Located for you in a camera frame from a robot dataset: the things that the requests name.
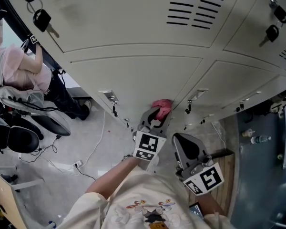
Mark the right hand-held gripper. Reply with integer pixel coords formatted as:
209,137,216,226
172,133,225,195

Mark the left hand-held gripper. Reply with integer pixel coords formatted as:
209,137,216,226
133,107,172,162

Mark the pink wiping cloth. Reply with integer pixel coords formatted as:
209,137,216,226
151,99,173,121

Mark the grey metal cabinet door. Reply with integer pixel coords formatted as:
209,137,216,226
70,57,204,128

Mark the grey metal locker cabinet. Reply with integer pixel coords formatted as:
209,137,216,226
1,0,286,135

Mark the person's left forearm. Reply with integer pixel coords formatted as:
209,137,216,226
85,155,140,200

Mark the person's right forearm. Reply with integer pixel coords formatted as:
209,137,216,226
200,192,226,217

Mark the wooden slat platform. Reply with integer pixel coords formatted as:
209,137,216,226
188,149,236,216

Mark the black smartphone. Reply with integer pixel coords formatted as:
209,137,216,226
188,202,204,220

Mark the clear plastic water bottle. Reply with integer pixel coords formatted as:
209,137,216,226
250,135,272,145

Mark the white window sill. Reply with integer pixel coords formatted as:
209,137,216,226
61,73,96,100

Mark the grey-shell black-seat chair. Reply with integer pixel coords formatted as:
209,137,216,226
31,113,72,137

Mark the white patterned bag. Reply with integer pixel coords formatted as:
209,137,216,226
269,100,286,116

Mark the light wooden table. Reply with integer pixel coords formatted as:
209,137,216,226
0,168,21,229

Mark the black-framed window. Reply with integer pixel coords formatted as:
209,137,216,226
0,0,64,73

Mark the thin white cable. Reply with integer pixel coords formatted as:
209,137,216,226
211,122,227,150

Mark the white power cable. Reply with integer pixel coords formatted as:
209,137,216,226
81,110,107,164

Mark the black power cable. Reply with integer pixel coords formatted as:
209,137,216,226
76,167,96,181

